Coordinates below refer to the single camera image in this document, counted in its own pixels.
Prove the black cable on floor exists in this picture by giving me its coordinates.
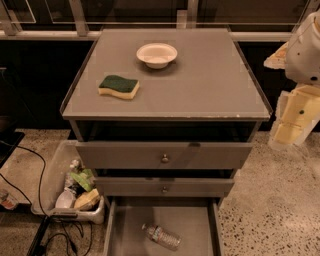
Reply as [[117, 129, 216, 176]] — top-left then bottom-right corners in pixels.
[[0, 139, 94, 256]]

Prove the small cup on floor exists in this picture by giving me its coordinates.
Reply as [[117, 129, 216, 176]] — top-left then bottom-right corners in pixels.
[[0, 189, 18, 210]]

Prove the crumpled bottle in bin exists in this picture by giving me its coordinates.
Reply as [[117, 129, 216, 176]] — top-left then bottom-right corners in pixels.
[[64, 159, 81, 194]]

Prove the brass top drawer knob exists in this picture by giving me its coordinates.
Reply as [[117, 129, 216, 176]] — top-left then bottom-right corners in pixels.
[[161, 154, 169, 163]]

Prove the grey middle drawer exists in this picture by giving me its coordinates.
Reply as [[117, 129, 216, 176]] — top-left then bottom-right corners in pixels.
[[95, 177, 234, 197]]

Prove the white bowl in bin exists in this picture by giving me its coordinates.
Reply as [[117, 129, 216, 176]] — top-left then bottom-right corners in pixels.
[[55, 191, 76, 208]]

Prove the grey drawer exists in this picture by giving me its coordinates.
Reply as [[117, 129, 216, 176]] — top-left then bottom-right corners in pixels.
[[102, 197, 225, 256], [95, 177, 234, 197], [76, 142, 252, 169]]

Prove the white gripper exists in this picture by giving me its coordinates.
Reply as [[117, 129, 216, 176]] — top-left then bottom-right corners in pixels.
[[263, 13, 320, 147]]

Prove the clear plastic water bottle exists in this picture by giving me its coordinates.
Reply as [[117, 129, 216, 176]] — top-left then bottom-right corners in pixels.
[[142, 223, 181, 251]]

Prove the clear plastic storage bin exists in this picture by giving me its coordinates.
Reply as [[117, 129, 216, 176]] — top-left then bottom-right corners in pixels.
[[31, 140, 105, 224]]

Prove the metal window rail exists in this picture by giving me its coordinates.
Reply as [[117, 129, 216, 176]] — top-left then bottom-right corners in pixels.
[[0, 0, 320, 42]]

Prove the grey drawer cabinet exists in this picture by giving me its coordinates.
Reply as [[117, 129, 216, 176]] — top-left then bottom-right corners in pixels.
[[59, 27, 274, 256]]

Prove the green packet in bin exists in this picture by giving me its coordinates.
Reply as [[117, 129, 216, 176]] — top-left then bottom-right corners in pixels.
[[71, 169, 94, 192]]

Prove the yellow sponge in bin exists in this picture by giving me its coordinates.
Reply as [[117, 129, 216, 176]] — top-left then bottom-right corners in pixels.
[[74, 189, 100, 211]]

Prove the grey bottom drawer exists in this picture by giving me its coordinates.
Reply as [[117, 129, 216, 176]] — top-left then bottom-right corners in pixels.
[[102, 197, 225, 256]]

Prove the green yellow sponge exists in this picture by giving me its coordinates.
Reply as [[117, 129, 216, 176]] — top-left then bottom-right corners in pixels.
[[98, 75, 139, 100]]

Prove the white bowl on counter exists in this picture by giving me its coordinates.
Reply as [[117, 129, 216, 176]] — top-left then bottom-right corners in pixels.
[[136, 43, 178, 69]]

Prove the black device at left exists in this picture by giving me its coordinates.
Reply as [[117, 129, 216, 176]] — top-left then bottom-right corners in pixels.
[[0, 116, 24, 168]]

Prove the grey top drawer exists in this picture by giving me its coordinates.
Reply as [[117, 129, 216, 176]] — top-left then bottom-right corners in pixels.
[[76, 142, 252, 169]]

